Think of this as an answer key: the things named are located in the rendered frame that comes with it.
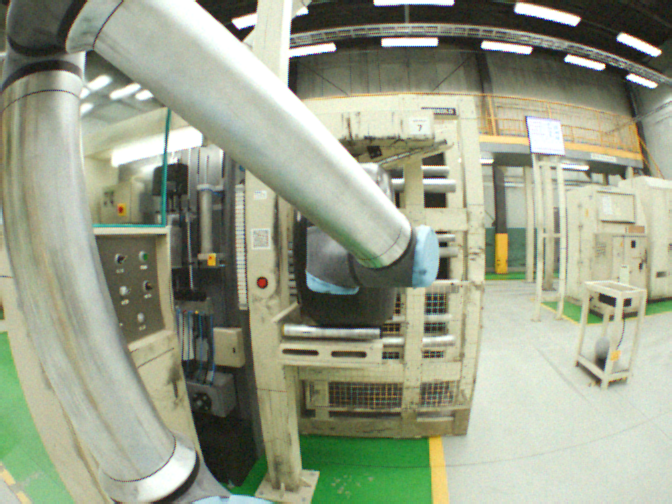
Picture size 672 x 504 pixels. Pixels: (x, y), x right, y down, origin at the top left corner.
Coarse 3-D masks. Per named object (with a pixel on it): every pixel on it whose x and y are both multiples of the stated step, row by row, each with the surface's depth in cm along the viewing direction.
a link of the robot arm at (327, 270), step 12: (312, 228) 55; (312, 240) 55; (324, 240) 53; (312, 252) 55; (324, 252) 53; (336, 252) 51; (312, 264) 54; (324, 264) 53; (336, 264) 51; (312, 276) 54; (324, 276) 53; (336, 276) 52; (348, 276) 51; (312, 288) 54; (324, 288) 53; (336, 288) 53; (348, 288) 53
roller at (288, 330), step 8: (288, 328) 109; (296, 328) 109; (304, 328) 108; (312, 328) 108; (320, 328) 108; (328, 328) 107; (336, 328) 107; (344, 328) 107; (352, 328) 106; (360, 328) 106; (368, 328) 106; (376, 328) 105; (288, 336) 110; (296, 336) 109; (304, 336) 108; (312, 336) 108; (320, 336) 107; (328, 336) 107; (336, 336) 107; (344, 336) 106; (352, 336) 106; (360, 336) 105; (368, 336) 105; (376, 336) 105
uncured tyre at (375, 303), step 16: (384, 176) 100; (384, 192) 95; (304, 224) 93; (304, 240) 93; (304, 256) 93; (304, 272) 94; (304, 288) 96; (368, 288) 92; (384, 288) 94; (304, 304) 102; (320, 304) 98; (336, 304) 97; (352, 304) 96; (368, 304) 96; (384, 304) 97; (320, 320) 105; (336, 320) 104; (352, 320) 103; (368, 320) 102; (384, 320) 106
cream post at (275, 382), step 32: (288, 0) 116; (256, 32) 112; (288, 32) 120; (256, 224) 116; (256, 256) 117; (256, 288) 118; (288, 288) 128; (256, 320) 118; (256, 352) 119; (256, 384) 121; (288, 384) 123; (288, 416) 120; (288, 448) 120; (288, 480) 122
